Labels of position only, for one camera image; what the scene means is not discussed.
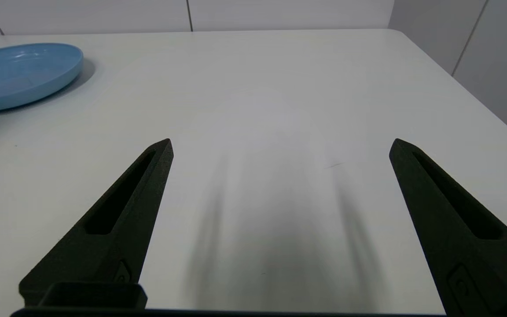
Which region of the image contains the blue round plate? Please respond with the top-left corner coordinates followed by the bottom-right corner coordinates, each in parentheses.
top-left (0, 43), bottom-right (84, 114)

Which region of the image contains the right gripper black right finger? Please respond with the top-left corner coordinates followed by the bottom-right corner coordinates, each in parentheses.
top-left (389, 138), bottom-right (507, 317)

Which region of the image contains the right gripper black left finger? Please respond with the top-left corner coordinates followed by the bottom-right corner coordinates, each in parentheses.
top-left (19, 139), bottom-right (174, 307)

